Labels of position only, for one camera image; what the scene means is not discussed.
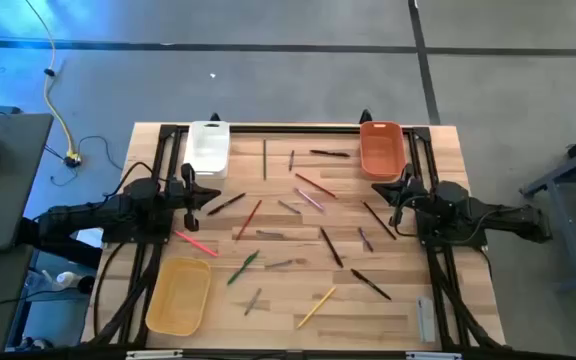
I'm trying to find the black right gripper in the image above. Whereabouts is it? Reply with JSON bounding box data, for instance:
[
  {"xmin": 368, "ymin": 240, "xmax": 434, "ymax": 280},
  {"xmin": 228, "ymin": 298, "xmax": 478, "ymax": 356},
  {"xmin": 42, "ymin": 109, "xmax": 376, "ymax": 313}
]
[{"xmin": 371, "ymin": 166, "xmax": 422, "ymax": 227}]

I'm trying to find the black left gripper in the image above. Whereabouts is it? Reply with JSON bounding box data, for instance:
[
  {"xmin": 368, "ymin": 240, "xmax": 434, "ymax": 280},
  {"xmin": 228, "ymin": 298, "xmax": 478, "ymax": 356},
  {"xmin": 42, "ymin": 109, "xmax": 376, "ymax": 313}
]
[{"xmin": 168, "ymin": 163, "xmax": 222, "ymax": 232}]

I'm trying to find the black pen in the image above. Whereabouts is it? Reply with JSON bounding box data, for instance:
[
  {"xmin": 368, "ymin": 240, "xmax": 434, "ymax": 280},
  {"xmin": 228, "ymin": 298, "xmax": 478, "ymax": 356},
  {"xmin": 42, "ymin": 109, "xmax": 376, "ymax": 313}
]
[
  {"xmin": 350, "ymin": 268, "xmax": 393, "ymax": 302},
  {"xmin": 319, "ymin": 227, "xmax": 345, "ymax": 269},
  {"xmin": 206, "ymin": 192, "xmax": 247, "ymax": 217},
  {"xmin": 309, "ymin": 149, "xmax": 351, "ymax": 159}
]

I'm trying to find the dark brown pencil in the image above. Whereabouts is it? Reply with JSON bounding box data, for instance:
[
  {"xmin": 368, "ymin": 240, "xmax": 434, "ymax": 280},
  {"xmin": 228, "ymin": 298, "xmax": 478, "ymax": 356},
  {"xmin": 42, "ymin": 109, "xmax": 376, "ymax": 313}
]
[{"xmin": 361, "ymin": 200, "xmax": 398, "ymax": 241}]

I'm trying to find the white plastic bin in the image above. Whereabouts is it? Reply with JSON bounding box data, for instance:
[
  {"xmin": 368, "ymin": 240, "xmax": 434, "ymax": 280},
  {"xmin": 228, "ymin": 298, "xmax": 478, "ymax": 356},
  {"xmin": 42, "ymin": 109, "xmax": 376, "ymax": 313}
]
[{"xmin": 182, "ymin": 120, "xmax": 231, "ymax": 180}]

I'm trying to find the red brown pencil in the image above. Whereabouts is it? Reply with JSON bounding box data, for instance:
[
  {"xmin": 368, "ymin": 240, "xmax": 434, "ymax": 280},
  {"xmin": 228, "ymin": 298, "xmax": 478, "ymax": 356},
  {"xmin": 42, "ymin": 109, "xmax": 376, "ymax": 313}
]
[{"xmin": 234, "ymin": 199, "xmax": 263, "ymax": 243}]

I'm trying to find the pink red pencil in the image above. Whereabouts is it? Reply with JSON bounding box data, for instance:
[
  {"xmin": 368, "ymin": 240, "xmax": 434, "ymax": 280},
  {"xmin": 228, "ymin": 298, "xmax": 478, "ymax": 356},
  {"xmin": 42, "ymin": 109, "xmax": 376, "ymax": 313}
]
[{"xmin": 174, "ymin": 230, "xmax": 219, "ymax": 258}]

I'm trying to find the purple crayon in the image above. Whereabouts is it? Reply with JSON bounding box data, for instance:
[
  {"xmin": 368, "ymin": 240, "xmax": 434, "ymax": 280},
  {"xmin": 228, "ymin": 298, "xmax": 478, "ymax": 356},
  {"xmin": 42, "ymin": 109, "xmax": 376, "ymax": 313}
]
[{"xmin": 357, "ymin": 227, "xmax": 375, "ymax": 253}]

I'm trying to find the green pen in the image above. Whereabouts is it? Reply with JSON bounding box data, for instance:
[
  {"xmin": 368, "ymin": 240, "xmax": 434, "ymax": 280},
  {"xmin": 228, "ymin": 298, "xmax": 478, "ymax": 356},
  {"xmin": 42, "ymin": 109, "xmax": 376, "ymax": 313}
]
[{"xmin": 226, "ymin": 249, "xmax": 260, "ymax": 287}]

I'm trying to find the clear purple pen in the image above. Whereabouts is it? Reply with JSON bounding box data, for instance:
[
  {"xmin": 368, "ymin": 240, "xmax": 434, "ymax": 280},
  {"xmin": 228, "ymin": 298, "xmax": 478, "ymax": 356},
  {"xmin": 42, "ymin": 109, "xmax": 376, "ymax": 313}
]
[{"xmin": 293, "ymin": 187, "xmax": 326, "ymax": 212}]

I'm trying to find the blue grey crayon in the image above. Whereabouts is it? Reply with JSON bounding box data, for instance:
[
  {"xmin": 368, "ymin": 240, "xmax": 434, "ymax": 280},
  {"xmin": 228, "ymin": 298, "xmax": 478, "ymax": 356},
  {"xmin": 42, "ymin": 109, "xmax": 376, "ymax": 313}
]
[{"xmin": 277, "ymin": 199, "xmax": 303, "ymax": 215}]

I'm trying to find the orange plastic bin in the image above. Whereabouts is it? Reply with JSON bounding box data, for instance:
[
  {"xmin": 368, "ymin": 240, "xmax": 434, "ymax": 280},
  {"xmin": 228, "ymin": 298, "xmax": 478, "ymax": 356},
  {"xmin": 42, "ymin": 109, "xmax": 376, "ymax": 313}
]
[{"xmin": 359, "ymin": 121, "xmax": 408, "ymax": 181}]

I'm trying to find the yellow plastic bin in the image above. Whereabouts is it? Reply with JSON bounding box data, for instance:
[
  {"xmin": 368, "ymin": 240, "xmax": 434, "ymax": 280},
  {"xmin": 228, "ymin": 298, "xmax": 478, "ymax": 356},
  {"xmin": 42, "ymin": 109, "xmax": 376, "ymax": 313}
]
[{"xmin": 145, "ymin": 256, "xmax": 213, "ymax": 337}]

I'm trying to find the white paper sheet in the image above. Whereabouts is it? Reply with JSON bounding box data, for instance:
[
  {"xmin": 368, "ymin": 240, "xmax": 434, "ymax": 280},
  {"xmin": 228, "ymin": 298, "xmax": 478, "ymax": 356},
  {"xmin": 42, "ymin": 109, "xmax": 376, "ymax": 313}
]
[{"xmin": 75, "ymin": 227, "xmax": 104, "ymax": 250}]

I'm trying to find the yellow pencil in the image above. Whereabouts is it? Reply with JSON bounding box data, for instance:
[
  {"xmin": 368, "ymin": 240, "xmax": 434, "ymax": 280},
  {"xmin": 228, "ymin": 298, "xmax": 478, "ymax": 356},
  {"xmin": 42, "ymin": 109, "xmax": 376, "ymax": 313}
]
[{"xmin": 296, "ymin": 285, "xmax": 338, "ymax": 330}]

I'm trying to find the yellow black power plug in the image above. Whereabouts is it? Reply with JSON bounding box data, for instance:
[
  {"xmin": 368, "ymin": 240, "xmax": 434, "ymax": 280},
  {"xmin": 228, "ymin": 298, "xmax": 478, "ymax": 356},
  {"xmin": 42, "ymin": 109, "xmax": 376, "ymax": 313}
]
[{"xmin": 63, "ymin": 149, "xmax": 83, "ymax": 170}]

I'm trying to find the black round lid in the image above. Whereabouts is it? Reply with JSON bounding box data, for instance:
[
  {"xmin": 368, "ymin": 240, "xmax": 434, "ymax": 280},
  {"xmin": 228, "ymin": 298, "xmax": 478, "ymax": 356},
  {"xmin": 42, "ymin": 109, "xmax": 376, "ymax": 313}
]
[{"xmin": 76, "ymin": 274, "xmax": 97, "ymax": 296}]

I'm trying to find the black desk leg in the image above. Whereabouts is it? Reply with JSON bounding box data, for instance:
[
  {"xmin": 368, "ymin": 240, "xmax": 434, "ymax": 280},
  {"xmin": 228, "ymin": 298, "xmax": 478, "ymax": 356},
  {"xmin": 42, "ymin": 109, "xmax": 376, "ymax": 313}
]
[{"xmin": 17, "ymin": 238, "xmax": 104, "ymax": 270}]

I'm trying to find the clear plastic bottle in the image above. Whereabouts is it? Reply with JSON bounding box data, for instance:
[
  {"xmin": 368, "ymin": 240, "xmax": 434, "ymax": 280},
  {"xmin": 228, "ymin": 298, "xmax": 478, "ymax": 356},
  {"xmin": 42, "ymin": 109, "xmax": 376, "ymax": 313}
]
[{"xmin": 41, "ymin": 268, "xmax": 79, "ymax": 293}]

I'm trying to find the blue grey metal table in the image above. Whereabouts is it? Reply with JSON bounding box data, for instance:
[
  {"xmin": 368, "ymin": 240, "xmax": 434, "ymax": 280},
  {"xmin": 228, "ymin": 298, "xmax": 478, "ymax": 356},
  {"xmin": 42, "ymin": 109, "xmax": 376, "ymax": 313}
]
[{"xmin": 519, "ymin": 124, "xmax": 576, "ymax": 294}]

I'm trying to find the dark grey desk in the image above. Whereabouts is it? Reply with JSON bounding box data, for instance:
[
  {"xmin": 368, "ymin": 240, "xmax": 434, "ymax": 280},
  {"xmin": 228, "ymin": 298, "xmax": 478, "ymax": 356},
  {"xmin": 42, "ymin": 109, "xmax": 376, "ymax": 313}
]
[{"xmin": 0, "ymin": 112, "xmax": 55, "ymax": 252}]

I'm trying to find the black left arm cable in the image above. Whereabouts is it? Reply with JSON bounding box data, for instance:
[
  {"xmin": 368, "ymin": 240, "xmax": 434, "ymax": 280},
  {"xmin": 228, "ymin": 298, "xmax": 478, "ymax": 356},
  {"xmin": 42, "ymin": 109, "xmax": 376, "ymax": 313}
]
[{"xmin": 101, "ymin": 160, "xmax": 169, "ymax": 204}]

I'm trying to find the black aluminium table frame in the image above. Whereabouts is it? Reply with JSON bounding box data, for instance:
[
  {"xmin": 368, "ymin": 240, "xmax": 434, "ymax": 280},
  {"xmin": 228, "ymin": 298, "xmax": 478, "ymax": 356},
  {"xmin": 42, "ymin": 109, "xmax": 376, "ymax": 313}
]
[{"xmin": 81, "ymin": 123, "xmax": 508, "ymax": 360}]

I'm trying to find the thin black floor cable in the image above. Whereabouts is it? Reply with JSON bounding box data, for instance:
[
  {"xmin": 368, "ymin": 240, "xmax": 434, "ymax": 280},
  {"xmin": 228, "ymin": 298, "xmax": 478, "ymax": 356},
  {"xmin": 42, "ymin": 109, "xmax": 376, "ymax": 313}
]
[{"xmin": 42, "ymin": 133, "xmax": 125, "ymax": 188}]

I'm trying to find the white metal bracket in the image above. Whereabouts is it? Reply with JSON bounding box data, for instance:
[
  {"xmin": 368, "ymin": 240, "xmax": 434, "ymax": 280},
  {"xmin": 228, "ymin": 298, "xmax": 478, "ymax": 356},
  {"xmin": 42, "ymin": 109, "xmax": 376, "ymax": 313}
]
[
  {"xmin": 405, "ymin": 351, "xmax": 464, "ymax": 360},
  {"xmin": 125, "ymin": 349, "xmax": 185, "ymax": 360}
]

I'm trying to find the yellow floor cable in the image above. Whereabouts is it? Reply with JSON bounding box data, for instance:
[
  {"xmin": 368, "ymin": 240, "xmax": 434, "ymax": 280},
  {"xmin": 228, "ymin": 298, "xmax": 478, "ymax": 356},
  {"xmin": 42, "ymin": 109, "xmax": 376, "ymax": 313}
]
[{"xmin": 22, "ymin": 0, "xmax": 77, "ymax": 157}]

